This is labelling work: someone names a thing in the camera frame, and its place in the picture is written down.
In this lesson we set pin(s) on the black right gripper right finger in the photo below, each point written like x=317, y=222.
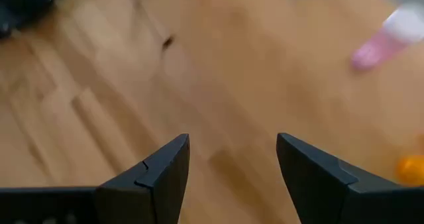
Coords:
x=324, y=194

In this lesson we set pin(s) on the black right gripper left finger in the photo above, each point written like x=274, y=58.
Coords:
x=155, y=194

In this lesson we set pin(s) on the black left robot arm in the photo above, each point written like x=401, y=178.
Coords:
x=23, y=5

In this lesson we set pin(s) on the orange pill bottle white cap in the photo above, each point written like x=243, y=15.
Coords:
x=412, y=171

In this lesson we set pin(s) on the pink pill bottle white cap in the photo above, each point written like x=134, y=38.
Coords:
x=374, y=50

